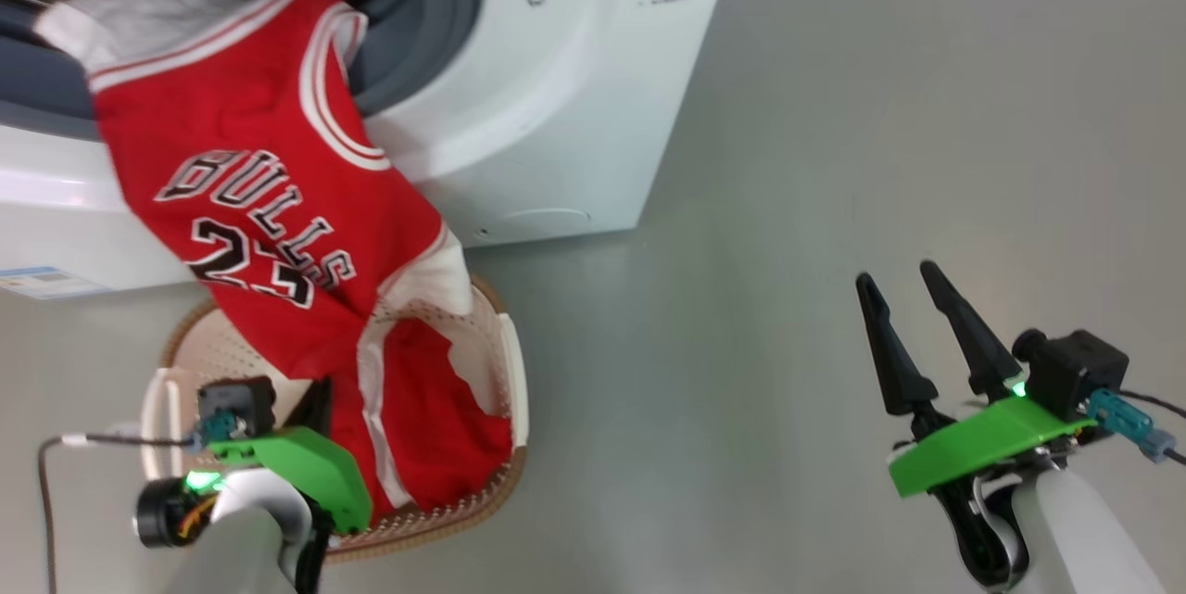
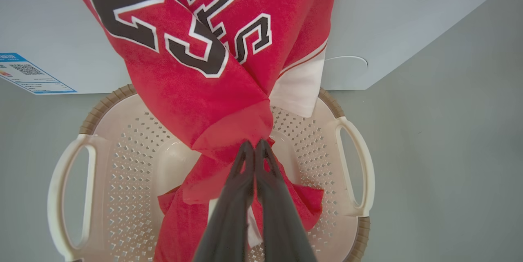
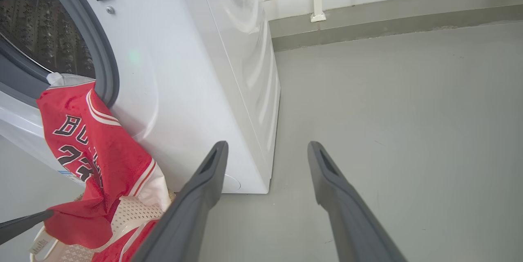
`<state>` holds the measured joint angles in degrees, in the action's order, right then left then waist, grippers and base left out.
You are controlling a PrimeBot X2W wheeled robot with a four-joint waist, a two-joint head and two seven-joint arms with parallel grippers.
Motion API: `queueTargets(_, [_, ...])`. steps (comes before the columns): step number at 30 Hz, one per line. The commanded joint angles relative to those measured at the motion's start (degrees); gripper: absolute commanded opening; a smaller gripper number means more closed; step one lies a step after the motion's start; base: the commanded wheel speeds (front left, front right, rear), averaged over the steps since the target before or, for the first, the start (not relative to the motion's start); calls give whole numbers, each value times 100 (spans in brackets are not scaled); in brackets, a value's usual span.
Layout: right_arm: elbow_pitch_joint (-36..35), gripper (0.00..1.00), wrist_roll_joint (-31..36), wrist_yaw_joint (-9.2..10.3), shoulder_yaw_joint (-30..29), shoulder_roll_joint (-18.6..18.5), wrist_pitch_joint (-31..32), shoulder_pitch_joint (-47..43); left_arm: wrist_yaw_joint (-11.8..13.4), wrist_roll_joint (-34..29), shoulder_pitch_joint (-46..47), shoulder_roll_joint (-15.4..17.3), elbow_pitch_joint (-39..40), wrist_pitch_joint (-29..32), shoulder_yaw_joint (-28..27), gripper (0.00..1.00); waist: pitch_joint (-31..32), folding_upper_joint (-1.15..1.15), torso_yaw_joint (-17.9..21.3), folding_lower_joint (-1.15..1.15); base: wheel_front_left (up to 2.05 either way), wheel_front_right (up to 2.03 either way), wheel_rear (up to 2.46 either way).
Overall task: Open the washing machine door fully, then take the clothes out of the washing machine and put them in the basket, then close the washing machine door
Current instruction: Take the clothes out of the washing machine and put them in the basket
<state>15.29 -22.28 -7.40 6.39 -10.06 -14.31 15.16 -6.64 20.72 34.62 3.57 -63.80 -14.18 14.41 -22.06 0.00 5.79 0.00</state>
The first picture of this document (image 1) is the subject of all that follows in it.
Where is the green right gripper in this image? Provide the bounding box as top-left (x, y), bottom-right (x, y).
top-left (855, 260), bottom-right (1099, 590)

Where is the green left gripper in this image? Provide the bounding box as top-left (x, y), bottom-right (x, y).
top-left (208, 377), bottom-right (373, 535)

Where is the red Bulls basketball jersey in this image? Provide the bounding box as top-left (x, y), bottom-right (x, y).
top-left (32, 0), bottom-right (515, 521)

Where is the cream perforated laundry basket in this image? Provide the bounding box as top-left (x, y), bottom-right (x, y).
top-left (139, 274), bottom-right (531, 562)

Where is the white washing machine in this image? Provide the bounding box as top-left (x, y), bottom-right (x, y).
top-left (0, 0), bottom-right (742, 300)

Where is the grey rubber door gasket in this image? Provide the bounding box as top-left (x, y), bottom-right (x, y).
top-left (0, 0), bottom-right (485, 143)

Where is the round white filter cover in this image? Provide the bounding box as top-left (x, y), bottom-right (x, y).
top-left (477, 208), bottom-right (594, 238)

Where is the blue energy label sticker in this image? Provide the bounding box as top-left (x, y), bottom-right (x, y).
top-left (0, 266), bottom-right (98, 300)

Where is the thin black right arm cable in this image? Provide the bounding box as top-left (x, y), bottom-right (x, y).
top-left (1089, 388), bottom-right (1186, 467)

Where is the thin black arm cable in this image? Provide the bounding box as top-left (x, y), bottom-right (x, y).
top-left (1089, 388), bottom-right (1186, 467)
top-left (37, 432), bottom-right (200, 594)

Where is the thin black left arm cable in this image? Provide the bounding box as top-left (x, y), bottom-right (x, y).
top-left (37, 432), bottom-right (200, 594)

